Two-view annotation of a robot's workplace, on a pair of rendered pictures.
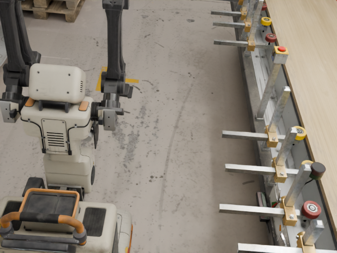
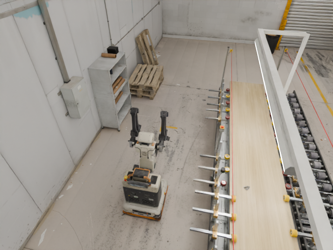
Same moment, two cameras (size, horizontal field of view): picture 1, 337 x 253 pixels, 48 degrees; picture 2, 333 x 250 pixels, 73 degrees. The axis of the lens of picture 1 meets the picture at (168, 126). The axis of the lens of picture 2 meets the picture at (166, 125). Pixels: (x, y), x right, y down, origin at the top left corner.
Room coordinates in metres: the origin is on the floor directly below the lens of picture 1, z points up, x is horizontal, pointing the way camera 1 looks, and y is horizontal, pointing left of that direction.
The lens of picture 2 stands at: (-0.95, -0.35, 3.52)
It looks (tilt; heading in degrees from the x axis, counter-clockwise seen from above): 40 degrees down; 14
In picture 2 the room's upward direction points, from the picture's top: straight up
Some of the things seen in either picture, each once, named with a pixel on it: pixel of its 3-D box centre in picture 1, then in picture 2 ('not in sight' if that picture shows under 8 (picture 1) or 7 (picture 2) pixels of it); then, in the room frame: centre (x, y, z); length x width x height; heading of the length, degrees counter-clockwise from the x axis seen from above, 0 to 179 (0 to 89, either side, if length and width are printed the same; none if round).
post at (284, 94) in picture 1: (274, 121); (218, 152); (1.56, -0.58, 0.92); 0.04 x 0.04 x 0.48; 1
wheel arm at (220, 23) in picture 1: (239, 25); (217, 110); (2.77, -0.49, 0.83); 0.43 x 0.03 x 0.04; 91
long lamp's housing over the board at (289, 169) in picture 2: not in sight; (270, 81); (1.33, -0.92, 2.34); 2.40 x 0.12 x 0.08; 1
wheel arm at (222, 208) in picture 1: (265, 212); (208, 182); (1.02, -0.49, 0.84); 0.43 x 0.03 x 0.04; 91
